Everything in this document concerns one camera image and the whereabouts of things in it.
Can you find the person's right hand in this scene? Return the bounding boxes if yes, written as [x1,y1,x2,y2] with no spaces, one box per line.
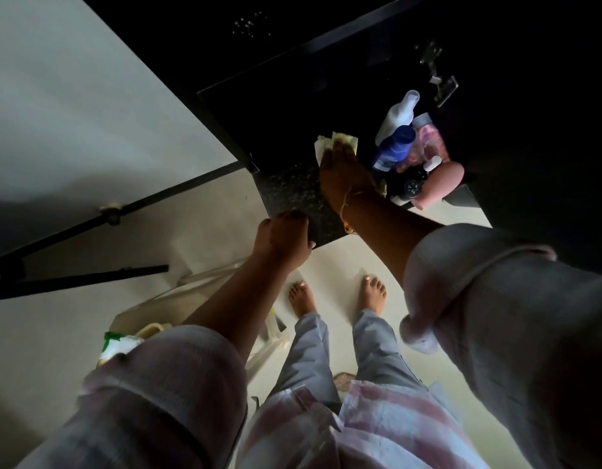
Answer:
[319,139,381,216]

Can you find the person's left hand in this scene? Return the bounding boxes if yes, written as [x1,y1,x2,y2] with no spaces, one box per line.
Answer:
[251,210,317,274]

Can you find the metal cabinet hinge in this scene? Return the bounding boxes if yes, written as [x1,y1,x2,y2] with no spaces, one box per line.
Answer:
[417,41,460,108]

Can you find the grey trousers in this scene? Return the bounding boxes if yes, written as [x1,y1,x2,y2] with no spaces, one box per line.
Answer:
[266,309,429,413]

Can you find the white spray bottle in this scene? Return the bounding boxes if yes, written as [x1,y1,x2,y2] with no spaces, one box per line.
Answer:
[374,90,421,147]

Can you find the person's left foot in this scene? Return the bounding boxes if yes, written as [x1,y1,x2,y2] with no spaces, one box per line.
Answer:
[288,281,318,319]

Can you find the green white packet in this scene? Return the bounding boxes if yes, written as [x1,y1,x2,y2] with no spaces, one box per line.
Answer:
[96,331,146,370]

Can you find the black metal frame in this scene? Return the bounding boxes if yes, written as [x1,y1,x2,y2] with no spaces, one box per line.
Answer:
[0,160,261,303]

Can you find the blue bottle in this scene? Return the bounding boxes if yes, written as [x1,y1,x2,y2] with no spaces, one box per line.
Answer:
[371,125,417,173]

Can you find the pink striped shirt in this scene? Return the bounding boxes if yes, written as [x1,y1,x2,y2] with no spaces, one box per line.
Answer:
[15,223,602,469]

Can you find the clear pink bottle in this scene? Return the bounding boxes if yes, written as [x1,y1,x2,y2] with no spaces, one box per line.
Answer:
[403,112,451,174]

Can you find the black granite counter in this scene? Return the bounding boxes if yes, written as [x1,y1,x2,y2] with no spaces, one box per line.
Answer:
[196,0,602,279]

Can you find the white tote bag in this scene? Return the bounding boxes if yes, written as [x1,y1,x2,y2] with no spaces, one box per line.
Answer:
[107,258,303,382]

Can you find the person's right forearm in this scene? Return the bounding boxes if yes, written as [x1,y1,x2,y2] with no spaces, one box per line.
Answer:
[346,191,444,288]

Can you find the person's left forearm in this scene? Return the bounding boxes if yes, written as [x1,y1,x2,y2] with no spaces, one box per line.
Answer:
[183,261,302,364]

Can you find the person's foot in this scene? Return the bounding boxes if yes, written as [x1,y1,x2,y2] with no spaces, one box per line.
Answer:
[288,281,318,319]
[357,275,388,317]

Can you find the peach lotion bottle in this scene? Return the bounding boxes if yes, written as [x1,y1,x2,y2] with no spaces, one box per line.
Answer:
[410,161,466,212]

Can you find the yellow white cleaning cloth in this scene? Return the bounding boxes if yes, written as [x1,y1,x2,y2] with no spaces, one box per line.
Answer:
[314,132,359,166]

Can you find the black round jar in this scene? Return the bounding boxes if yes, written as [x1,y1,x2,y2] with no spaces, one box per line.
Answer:
[395,173,430,202]

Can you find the yellow thread bracelet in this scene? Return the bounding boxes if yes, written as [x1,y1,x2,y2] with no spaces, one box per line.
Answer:
[338,187,366,235]

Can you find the person's right foot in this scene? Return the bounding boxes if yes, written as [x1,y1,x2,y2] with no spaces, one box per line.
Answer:
[357,275,388,317]

